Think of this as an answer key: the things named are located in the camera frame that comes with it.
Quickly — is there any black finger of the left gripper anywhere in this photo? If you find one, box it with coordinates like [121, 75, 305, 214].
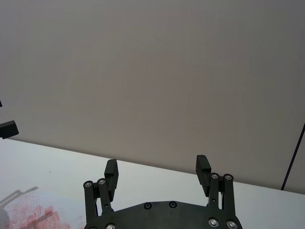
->
[0, 120, 20, 140]

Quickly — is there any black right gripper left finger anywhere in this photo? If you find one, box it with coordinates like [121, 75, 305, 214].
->
[83, 158, 120, 227]

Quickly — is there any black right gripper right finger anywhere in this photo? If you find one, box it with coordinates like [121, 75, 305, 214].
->
[195, 154, 237, 227]

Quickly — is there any thin black cable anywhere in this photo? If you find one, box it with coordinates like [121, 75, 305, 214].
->
[281, 124, 305, 191]

